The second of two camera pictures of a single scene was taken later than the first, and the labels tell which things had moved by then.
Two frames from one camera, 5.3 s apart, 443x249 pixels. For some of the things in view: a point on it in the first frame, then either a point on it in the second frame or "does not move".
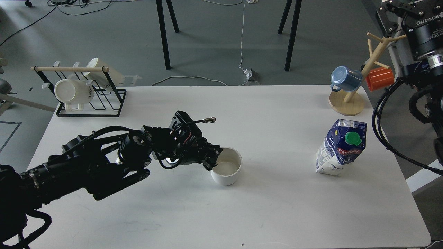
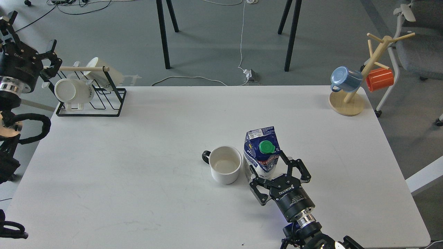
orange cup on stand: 379,78 does not move
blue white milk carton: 345,142 → 261,153
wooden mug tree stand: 340,101 does not move
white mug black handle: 229,163 does not move
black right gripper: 425,33 → 291,197
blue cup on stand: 343,78 does not move
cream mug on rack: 106,79 does not move
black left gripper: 182,144 → 18,60
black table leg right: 295,21 does not move
